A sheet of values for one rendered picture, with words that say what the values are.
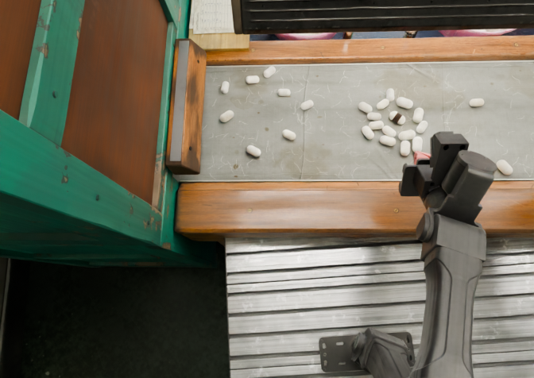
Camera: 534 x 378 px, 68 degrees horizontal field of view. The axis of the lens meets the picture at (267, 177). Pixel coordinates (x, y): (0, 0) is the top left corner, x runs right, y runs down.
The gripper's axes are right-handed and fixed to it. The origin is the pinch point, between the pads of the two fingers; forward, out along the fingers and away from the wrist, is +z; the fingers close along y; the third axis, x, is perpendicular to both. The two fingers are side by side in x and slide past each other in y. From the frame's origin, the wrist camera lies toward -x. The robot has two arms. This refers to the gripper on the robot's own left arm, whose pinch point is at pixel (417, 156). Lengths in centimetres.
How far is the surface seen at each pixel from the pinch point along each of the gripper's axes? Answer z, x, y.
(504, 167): 6.7, 6.9, -21.8
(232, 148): 12.0, 5.0, 38.5
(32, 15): -27, -33, 52
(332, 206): -0.5, 12.4, 15.9
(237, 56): 27.9, -11.8, 37.8
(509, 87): 23.4, -4.8, -27.1
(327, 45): 29.9, -13.6, 15.7
